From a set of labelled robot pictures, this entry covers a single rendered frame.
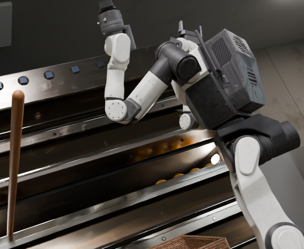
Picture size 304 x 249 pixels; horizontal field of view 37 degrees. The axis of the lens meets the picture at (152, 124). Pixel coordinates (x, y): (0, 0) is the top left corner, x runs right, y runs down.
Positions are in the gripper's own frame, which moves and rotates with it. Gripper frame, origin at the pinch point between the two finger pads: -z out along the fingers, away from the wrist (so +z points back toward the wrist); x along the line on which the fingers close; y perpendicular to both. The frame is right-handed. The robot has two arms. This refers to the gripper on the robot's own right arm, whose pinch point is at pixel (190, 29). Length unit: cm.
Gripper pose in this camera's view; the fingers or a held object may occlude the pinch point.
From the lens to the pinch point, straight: 233.1
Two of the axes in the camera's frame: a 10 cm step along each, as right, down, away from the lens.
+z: -0.2, 9.3, -3.7
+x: -9.2, -1.6, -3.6
